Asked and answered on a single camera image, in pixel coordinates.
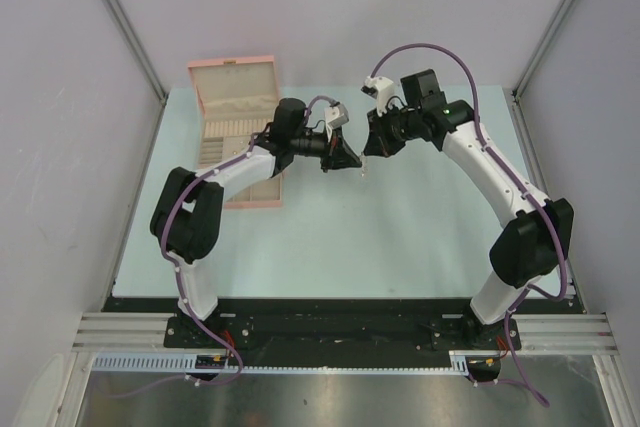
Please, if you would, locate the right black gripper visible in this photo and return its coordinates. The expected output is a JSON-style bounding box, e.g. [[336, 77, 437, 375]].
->
[[364, 102, 421, 159]]

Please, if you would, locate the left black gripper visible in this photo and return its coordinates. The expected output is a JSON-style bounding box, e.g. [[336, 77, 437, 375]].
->
[[290, 124, 361, 173]]

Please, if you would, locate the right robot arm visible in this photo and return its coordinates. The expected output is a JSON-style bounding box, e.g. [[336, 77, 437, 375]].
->
[[361, 70, 574, 348]]

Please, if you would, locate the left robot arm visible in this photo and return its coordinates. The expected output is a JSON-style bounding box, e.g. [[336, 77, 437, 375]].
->
[[150, 96, 362, 347]]

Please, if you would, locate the pink jewelry box drawer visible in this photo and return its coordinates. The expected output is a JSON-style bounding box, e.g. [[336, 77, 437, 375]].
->
[[225, 174, 283, 209]]

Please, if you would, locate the pink jewelry box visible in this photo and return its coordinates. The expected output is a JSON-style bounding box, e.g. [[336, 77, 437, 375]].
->
[[187, 54, 289, 178]]

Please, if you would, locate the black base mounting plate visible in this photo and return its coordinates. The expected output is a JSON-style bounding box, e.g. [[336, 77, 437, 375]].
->
[[102, 296, 524, 368]]

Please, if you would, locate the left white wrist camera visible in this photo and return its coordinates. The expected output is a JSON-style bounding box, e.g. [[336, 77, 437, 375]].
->
[[324, 103, 349, 140]]

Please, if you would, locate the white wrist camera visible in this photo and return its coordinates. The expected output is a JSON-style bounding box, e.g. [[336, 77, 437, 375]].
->
[[324, 103, 349, 140], [361, 76, 396, 117]]

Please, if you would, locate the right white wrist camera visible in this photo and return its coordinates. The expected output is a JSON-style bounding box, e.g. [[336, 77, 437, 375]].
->
[[361, 76, 396, 117]]

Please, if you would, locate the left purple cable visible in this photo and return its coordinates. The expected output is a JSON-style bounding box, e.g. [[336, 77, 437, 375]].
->
[[107, 95, 341, 398]]

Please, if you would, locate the purple cable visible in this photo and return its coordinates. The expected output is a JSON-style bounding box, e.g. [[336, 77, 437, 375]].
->
[[368, 41, 571, 408], [107, 95, 341, 398]]

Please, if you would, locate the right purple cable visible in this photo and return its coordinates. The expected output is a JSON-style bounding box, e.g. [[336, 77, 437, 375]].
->
[[368, 41, 571, 408]]

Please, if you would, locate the white slotted cable duct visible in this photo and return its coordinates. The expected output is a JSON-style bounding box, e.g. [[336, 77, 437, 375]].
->
[[92, 349, 501, 377]]

